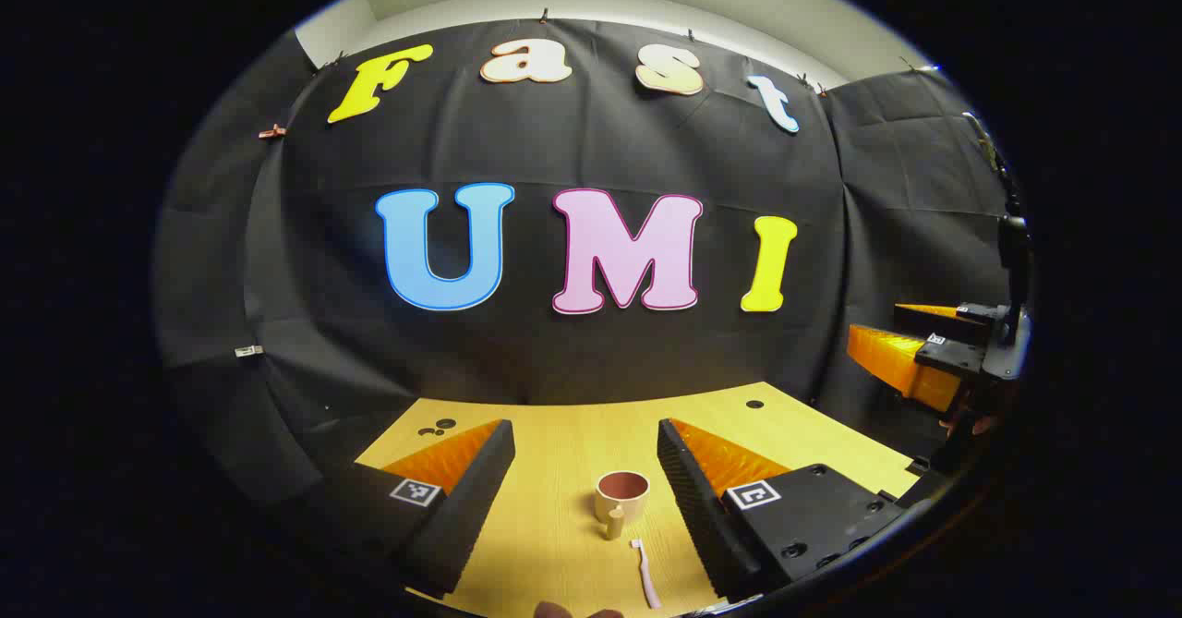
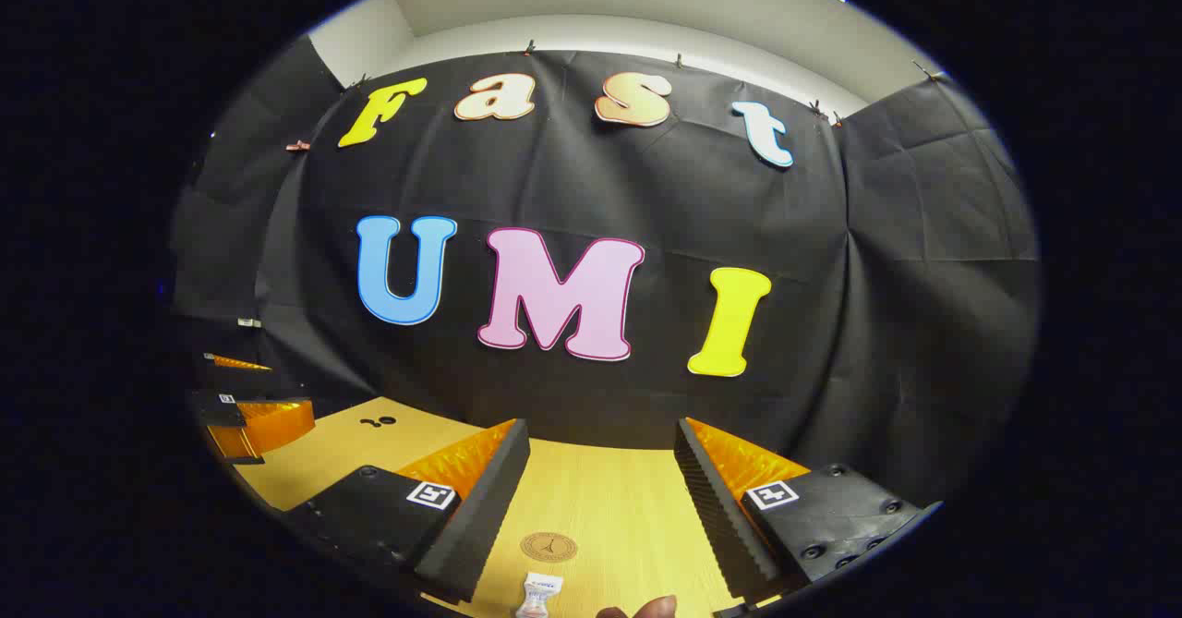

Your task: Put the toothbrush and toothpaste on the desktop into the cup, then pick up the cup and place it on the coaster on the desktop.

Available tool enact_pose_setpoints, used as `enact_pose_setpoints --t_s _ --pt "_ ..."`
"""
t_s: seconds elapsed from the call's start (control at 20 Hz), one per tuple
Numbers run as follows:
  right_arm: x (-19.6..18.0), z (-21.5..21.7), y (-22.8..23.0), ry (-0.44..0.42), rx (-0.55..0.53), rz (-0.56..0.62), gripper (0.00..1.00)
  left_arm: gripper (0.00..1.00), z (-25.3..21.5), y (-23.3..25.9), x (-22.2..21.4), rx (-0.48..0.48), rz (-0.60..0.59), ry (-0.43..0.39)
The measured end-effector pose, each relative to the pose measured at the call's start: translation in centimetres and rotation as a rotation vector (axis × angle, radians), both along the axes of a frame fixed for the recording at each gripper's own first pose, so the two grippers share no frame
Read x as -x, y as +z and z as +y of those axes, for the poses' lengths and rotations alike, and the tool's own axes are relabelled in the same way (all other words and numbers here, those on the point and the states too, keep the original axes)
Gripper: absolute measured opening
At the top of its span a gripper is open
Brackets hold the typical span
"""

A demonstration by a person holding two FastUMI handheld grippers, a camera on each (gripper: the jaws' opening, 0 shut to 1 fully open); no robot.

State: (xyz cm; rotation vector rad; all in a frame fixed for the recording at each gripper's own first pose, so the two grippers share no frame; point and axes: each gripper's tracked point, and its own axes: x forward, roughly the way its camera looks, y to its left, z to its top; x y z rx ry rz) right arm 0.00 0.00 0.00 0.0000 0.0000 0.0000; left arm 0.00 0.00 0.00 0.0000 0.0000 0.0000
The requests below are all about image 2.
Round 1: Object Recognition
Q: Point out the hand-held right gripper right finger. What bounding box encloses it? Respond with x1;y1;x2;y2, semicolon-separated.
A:
672;417;945;605

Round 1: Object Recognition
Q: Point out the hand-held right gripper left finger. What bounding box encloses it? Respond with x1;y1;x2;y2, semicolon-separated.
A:
277;418;532;605

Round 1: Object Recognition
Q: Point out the round cork coaster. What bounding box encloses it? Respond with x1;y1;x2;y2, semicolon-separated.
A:
520;531;579;563

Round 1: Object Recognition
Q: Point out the white toothpaste tube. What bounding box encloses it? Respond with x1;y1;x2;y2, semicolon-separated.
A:
514;573;564;618

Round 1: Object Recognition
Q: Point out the wooden desktop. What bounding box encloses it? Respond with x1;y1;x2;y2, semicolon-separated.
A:
231;396;786;618

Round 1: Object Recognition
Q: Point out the dark brown rounded object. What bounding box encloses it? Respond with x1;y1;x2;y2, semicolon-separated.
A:
596;596;678;618

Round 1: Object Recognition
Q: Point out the black backdrop cloth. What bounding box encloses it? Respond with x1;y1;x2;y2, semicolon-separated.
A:
169;34;1043;508

